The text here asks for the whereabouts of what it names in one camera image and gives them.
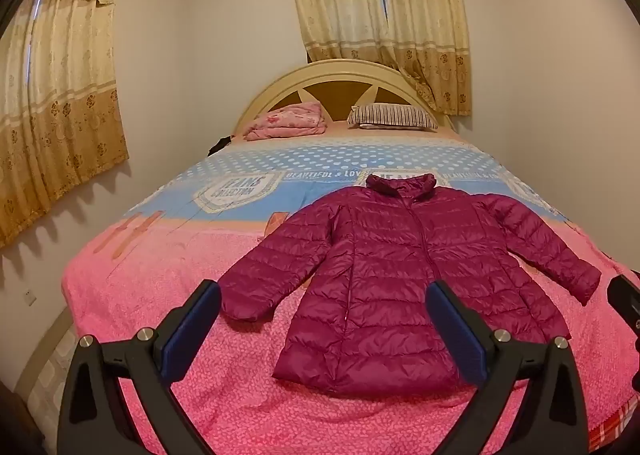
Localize cream wooden bed headboard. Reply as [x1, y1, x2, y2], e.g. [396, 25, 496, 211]
[235, 59, 457, 136]

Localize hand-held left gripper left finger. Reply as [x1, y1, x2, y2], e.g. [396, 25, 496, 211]
[57, 279, 223, 455]

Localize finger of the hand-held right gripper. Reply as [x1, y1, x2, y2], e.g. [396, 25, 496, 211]
[606, 274, 640, 322]

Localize magenta quilted puffer jacket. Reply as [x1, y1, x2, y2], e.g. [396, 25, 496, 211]
[218, 173, 602, 397]

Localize pink and blue printed bedspread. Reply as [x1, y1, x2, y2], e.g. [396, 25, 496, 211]
[62, 128, 640, 455]

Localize wide beige floral curtain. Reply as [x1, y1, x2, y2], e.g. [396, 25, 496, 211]
[0, 0, 130, 248]

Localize red plaid cloth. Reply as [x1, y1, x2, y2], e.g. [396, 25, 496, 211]
[585, 400, 640, 453]

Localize white quilted mattress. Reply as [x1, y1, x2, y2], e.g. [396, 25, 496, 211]
[35, 330, 76, 433]

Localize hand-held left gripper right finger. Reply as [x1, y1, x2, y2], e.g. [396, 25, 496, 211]
[425, 280, 591, 455]

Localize folded pink floral blanket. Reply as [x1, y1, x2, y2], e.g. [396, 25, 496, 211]
[243, 102, 328, 142]

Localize black object beside bed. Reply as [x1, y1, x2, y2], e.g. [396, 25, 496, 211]
[207, 135, 236, 156]

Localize striped pillow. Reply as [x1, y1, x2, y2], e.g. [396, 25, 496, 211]
[347, 104, 439, 131]

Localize narrow beige floral curtain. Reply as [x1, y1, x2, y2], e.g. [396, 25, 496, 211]
[285, 0, 472, 117]

